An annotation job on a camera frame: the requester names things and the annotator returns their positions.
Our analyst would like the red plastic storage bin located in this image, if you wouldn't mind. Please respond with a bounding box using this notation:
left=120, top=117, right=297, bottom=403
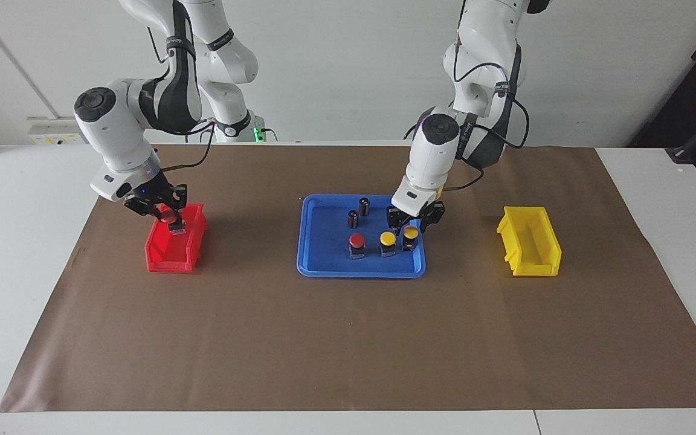
left=144, top=202, right=209, bottom=274

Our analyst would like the blue plastic tray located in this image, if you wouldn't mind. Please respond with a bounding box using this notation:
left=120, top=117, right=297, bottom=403
left=297, top=193, right=427, bottom=279

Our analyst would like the yellow plastic storage bin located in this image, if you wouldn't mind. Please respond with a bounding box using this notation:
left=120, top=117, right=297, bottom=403
left=496, top=206, right=563, bottom=277

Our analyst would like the brown paper table mat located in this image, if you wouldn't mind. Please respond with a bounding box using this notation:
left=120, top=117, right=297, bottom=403
left=0, top=144, right=696, bottom=413

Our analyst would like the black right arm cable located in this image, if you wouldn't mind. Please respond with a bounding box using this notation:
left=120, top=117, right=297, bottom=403
left=146, top=24, right=216, bottom=173

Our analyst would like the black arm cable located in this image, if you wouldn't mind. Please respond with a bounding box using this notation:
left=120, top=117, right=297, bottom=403
left=442, top=0, right=531, bottom=193
left=146, top=24, right=216, bottom=173

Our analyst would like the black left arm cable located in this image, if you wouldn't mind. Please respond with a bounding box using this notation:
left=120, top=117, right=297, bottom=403
left=442, top=0, right=531, bottom=193

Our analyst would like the dark wall panel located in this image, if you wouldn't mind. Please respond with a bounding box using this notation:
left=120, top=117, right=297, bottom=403
left=629, top=0, right=696, bottom=179

